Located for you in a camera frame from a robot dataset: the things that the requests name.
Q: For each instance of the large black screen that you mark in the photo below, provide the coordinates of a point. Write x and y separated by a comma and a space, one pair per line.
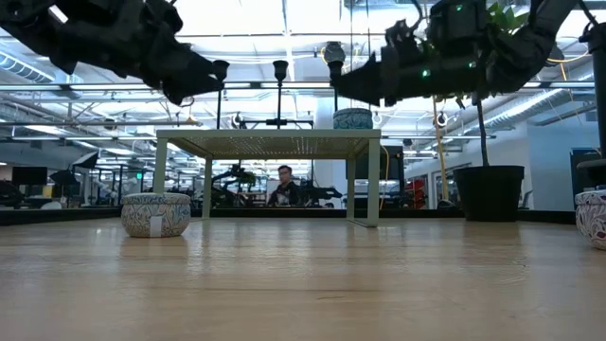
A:
393, 163

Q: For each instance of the silver ventilation duct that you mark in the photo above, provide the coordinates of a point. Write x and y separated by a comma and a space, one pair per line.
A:
521, 111

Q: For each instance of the beige floral candle tin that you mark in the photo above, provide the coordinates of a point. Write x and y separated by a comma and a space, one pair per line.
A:
156, 213

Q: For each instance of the background black camera mount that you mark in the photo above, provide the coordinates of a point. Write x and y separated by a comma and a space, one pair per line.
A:
277, 121

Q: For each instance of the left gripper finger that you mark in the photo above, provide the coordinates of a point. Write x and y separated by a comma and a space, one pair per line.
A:
199, 61
199, 90

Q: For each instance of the pale green perforated metal shelf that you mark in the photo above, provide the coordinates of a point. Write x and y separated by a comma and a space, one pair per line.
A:
265, 134

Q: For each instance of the person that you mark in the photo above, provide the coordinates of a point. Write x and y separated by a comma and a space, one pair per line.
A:
284, 192

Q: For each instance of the blue floral candle tin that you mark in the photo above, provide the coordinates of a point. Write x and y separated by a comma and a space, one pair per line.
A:
352, 119

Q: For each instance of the black vertical post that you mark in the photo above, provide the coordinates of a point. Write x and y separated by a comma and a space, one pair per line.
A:
600, 95

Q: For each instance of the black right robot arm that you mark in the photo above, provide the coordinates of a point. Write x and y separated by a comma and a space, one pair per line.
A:
454, 28

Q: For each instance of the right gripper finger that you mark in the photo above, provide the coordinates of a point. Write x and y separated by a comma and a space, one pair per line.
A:
364, 71
364, 91

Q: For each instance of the black metal table frame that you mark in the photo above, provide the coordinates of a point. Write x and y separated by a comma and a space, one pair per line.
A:
71, 215

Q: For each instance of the background black monitor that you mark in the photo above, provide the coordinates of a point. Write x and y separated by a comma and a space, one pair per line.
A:
29, 175

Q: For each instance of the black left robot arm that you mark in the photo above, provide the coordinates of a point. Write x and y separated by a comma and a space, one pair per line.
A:
94, 33

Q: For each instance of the green plant in black pot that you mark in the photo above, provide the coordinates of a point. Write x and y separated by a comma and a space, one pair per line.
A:
487, 194

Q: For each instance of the background black robot arm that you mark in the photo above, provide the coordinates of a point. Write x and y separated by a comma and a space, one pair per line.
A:
324, 194
234, 182

